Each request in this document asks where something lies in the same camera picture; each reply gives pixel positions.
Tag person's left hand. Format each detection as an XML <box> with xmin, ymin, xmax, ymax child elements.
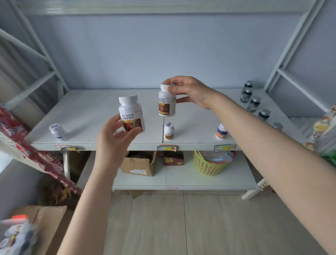
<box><xmin>96</xmin><ymin>113</ymin><xmax>142</xmax><ymax>171</ymax></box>

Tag person's right hand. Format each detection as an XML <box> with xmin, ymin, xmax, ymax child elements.
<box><xmin>162</xmin><ymin>75</ymin><xmax>224</xmax><ymax>110</ymax></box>

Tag white metal shelf rack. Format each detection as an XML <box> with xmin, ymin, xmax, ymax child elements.
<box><xmin>0</xmin><ymin>0</ymin><xmax>336</xmax><ymax>201</ymax></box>

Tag white orange bottle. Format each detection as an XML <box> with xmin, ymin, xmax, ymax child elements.
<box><xmin>215</xmin><ymin>123</ymin><xmax>229</xmax><ymax>140</ymax></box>

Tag white bottle blue label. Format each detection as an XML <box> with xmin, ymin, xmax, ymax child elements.
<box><xmin>48</xmin><ymin>123</ymin><xmax>66</xmax><ymax>141</ymax></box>

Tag clear bin orange handles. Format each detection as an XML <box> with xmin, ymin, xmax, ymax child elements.
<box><xmin>0</xmin><ymin>214</ymin><xmax>38</xmax><ymax>255</ymax></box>

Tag person's right forearm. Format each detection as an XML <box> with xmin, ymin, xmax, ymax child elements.
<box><xmin>209</xmin><ymin>92</ymin><xmax>336</xmax><ymax>255</ymax></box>

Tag person's left forearm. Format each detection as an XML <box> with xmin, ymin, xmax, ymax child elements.
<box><xmin>56</xmin><ymin>163</ymin><xmax>121</xmax><ymax>255</ymax></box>

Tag small open cardboard box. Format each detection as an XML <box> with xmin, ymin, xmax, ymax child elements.
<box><xmin>120</xmin><ymin>150</ymin><xmax>158</xmax><ymax>177</ymax></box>

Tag dark red box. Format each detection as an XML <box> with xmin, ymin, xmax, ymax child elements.
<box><xmin>163</xmin><ymin>151</ymin><xmax>185</xmax><ymax>166</ymax></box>

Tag closed brown cardboard box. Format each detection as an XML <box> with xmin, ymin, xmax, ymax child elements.
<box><xmin>8</xmin><ymin>205</ymin><xmax>69</xmax><ymax>255</ymax></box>

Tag pile of colourful snack packets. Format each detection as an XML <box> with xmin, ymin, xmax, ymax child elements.
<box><xmin>36</xmin><ymin>174</ymin><xmax>79</xmax><ymax>207</ymax></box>

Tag blue red packet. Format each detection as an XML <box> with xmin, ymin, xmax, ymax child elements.
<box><xmin>201</xmin><ymin>150</ymin><xmax>236</xmax><ymax>165</ymax></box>

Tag yellow plastic basket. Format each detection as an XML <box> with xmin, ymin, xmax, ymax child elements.
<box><xmin>194</xmin><ymin>150</ymin><xmax>236</xmax><ymax>176</ymax></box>

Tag bunch of red snack strips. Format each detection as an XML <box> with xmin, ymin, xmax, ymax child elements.
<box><xmin>0</xmin><ymin>105</ymin><xmax>82</xmax><ymax>196</ymax></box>

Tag yellow cartoon snack strip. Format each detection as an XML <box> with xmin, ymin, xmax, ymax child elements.
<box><xmin>241</xmin><ymin>178</ymin><xmax>271</xmax><ymax>201</ymax></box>

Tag colourful cartoon snack packets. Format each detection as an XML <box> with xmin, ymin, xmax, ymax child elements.
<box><xmin>304</xmin><ymin>105</ymin><xmax>336</xmax><ymax>158</ymax></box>

